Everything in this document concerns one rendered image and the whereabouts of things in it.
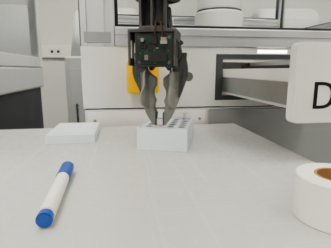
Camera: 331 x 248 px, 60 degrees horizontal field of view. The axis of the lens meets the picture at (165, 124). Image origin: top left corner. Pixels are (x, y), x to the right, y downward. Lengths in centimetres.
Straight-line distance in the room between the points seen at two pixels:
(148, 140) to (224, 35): 37
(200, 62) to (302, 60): 34
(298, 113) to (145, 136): 23
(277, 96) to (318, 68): 9
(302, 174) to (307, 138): 59
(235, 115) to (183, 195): 47
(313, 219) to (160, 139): 27
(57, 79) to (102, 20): 347
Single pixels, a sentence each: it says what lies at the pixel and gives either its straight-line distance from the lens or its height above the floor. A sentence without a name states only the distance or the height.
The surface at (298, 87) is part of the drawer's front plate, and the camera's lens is 43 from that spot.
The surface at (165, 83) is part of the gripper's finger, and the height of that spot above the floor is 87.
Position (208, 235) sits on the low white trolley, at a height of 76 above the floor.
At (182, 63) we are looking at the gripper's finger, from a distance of 48.
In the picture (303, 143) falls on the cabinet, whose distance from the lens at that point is 87.
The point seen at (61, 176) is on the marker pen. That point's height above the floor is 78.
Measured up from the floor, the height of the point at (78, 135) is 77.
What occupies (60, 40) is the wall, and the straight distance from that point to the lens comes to 415.
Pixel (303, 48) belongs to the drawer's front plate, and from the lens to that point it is 43.
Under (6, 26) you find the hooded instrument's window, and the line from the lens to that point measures 133.
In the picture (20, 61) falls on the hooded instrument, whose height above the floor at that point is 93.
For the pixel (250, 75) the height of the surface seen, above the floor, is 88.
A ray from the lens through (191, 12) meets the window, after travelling 75.
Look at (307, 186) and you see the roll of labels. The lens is 28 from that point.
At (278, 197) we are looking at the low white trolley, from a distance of 33.
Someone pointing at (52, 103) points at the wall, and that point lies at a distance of 421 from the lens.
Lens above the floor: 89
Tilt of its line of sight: 11 degrees down
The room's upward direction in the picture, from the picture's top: straight up
